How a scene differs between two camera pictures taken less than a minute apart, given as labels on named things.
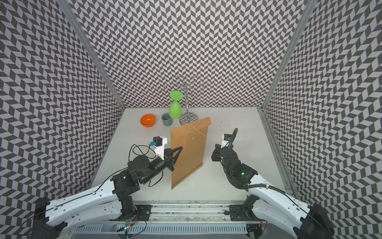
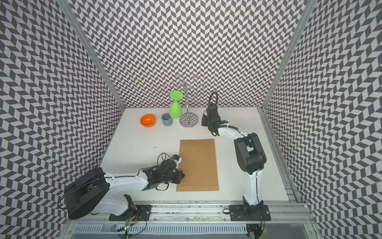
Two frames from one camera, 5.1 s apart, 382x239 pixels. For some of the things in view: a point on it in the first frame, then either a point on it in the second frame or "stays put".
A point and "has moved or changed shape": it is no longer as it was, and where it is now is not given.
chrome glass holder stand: x=187 y=117 stays put
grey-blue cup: x=166 y=119 stays put
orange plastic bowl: x=147 y=120 stays put
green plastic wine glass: x=175 y=109 stays put
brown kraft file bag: x=192 y=138 has moved or changed shape
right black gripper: x=216 y=152 → x=204 y=123
